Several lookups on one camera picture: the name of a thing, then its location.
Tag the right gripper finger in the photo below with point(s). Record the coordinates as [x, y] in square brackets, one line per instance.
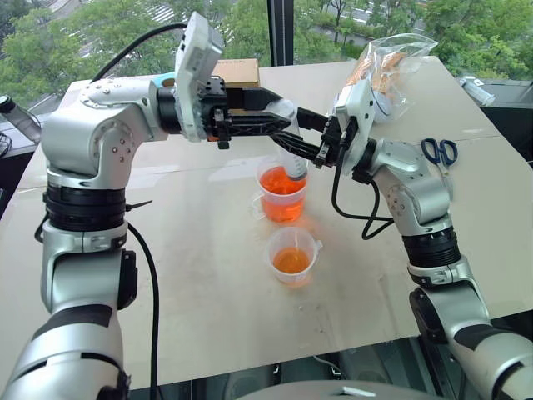
[312, 118]
[300, 146]

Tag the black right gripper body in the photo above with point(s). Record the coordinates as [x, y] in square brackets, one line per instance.
[333, 143]

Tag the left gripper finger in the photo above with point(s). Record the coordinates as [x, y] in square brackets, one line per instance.
[254, 126]
[258, 99]

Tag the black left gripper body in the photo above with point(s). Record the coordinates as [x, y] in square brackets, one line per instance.
[214, 121]

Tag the clear plastic syringe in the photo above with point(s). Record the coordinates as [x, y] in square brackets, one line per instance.
[296, 166]

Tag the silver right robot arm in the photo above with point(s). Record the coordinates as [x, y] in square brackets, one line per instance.
[420, 187]

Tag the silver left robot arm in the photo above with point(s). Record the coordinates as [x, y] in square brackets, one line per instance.
[79, 137]

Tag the large clear measuring cup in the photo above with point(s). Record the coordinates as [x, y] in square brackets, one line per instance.
[279, 200]

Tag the small clear measuring cup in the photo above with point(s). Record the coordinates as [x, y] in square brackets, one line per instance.
[291, 262]

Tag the brown cardboard box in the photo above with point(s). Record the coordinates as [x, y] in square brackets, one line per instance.
[241, 73]

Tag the light blue object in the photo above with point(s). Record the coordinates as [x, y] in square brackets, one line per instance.
[164, 78]

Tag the clear plastic bag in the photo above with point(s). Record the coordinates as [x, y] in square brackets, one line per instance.
[387, 71]

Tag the black grey device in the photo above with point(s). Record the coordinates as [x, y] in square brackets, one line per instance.
[21, 118]

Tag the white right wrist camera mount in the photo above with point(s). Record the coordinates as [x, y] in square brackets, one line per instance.
[358, 108]

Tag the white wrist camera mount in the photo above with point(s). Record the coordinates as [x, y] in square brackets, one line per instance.
[358, 108]
[195, 54]

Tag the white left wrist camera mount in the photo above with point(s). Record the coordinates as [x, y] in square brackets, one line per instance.
[195, 54]

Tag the dark window frame post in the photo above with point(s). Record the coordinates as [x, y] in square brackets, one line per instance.
[281, 29]

